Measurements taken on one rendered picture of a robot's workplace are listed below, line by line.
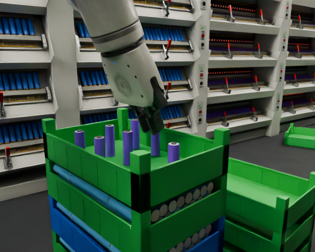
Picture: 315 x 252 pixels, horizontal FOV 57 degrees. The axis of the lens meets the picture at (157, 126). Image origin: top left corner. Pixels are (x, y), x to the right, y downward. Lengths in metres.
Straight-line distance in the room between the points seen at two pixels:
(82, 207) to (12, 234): 0.52
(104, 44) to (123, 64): 0.04
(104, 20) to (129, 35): 0.04
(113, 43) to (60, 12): 0.73
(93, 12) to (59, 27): 0.72
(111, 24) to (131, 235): 0.30
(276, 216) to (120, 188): 0.38
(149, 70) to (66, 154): 0.21
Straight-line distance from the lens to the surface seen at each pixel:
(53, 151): 0.59
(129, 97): 0.51
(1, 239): 1.02
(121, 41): 0.46
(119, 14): 0.46
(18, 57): 1.14
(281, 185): 0.88
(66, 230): 0.62
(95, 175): 0.46
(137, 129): 0.62
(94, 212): 0.50
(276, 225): 0.69
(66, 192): 0.58
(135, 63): 0.47
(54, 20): 1.17
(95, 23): 0.47
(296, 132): 2.22
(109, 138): 0.58
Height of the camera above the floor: 0.52
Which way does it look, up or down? 13 degrees down
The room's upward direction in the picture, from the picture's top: straight up
